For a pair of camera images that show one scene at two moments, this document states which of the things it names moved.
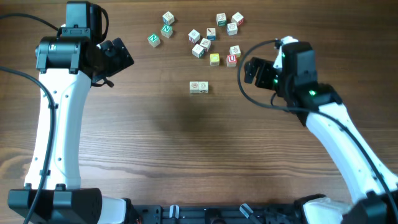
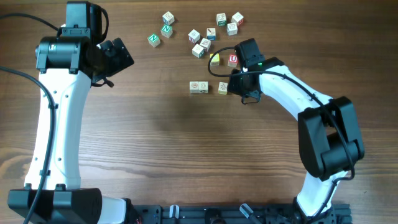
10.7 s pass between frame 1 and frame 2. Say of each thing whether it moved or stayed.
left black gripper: stayed
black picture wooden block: stayed
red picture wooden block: stayed
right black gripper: moved
